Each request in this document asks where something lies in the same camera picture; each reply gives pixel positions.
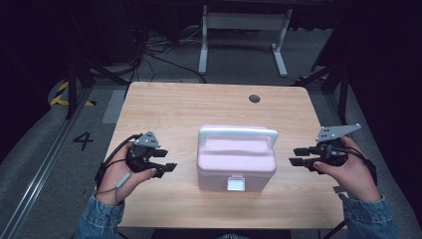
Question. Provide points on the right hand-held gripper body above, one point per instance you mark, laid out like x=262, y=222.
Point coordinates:
x=331, y=132

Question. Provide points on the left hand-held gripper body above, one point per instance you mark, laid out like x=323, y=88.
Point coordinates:
x=146, y=140

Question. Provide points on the person's right hand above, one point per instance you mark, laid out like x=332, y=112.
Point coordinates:
x=356, y=176

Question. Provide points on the person's left hand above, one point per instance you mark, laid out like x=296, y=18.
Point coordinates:
x=114, y=179

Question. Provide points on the black tripod stand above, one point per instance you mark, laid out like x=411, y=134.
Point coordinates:
x=343, y=83
x=71, y=86

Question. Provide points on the grey round table grommet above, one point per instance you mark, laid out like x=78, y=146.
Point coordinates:
x=254, y=98

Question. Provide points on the yellow black floor tape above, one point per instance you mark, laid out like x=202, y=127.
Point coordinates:
x=59, y=98

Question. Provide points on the aluminium floor rail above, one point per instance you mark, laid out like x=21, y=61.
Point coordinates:
x=40, y=172

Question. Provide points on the white metal desk frame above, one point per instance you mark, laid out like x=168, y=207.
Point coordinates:
x=245, y=20

